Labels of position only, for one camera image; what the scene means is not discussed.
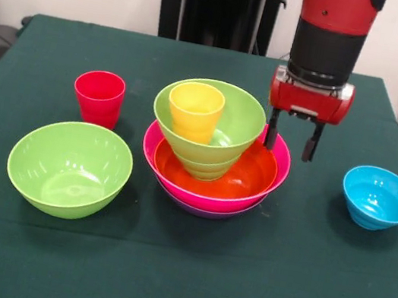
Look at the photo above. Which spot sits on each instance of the medium green bowl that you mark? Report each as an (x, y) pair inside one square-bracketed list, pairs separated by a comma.
[(243, 118)]

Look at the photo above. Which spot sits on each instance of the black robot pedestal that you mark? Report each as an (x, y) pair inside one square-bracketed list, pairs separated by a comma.
[(216, 5)]

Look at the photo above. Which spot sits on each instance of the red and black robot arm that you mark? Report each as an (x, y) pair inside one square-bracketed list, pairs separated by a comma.
[(326, 36)]

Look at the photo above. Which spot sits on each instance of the orange bowl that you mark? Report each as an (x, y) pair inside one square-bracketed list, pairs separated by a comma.
[(251, 177)]

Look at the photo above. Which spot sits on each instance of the large green bowl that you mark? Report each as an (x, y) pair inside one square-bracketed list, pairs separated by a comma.
[(68, 168)]

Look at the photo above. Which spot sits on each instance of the small blue bowl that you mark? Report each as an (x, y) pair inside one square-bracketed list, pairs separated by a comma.
[(379, 200)]

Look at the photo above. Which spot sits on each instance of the red cup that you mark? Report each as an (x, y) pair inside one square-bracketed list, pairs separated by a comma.
[(97, 100)]

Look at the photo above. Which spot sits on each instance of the purple bowl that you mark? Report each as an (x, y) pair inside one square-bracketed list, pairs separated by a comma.
[(210, 214)]

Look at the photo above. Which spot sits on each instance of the pink bowl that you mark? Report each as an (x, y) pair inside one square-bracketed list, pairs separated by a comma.
[(281, 163)]

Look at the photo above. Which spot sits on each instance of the yellow cup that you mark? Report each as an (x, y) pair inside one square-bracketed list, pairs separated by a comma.
[(193, 117)]

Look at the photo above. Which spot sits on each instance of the small ribbed green bowl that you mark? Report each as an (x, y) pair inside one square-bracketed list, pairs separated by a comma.
[(204, 171)]

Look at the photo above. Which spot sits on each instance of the dark green tablecloth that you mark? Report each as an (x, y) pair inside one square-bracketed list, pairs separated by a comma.
[(178, 269)]

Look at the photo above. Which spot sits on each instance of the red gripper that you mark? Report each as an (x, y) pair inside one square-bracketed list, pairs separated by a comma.
[(307, 100)]

